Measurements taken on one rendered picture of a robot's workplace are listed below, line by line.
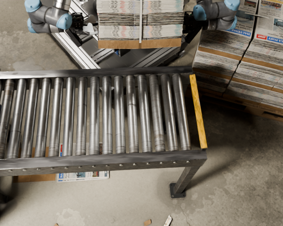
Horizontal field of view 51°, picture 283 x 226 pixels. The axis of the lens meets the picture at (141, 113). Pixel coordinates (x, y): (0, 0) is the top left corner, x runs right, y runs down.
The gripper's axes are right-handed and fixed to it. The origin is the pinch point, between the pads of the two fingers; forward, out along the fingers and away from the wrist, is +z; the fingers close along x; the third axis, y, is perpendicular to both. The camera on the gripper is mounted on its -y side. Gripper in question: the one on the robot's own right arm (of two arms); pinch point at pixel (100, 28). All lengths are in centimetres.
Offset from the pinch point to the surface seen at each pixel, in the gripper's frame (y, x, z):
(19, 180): -111, -11, -66
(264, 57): -27, 13, 99
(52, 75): -23.3, -7.3, -27.2
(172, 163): -47, -53, 34
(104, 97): -28.9, -20.5, 0.8
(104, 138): -38, -42, 1
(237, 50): -25, 18, 83
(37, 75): -23.1, -6.8, -35.6
